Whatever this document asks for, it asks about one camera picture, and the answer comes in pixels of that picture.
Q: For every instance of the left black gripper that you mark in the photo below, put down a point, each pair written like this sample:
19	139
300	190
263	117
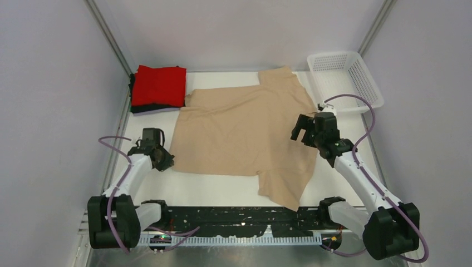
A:
167	162

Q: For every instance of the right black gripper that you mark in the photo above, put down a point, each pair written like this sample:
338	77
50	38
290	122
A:
304	122

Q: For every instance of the beige t shirt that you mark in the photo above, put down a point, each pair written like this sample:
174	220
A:
246	131

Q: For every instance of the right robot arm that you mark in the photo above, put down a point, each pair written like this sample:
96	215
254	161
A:
388	227

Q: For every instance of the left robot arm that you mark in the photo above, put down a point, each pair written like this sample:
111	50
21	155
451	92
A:
114	221

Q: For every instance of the red folded t shirt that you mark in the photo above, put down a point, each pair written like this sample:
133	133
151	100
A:
162	86

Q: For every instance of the white plastic basket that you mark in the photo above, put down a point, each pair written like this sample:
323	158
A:
337	73

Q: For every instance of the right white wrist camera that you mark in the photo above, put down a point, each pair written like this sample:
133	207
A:
326	107

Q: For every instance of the white slotted cable duct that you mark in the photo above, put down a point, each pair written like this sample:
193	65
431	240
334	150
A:
264	240

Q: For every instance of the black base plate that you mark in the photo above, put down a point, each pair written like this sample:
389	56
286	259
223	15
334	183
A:
243	222

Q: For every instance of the aluminium frame rail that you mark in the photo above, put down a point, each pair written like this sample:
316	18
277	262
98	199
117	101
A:
84	227

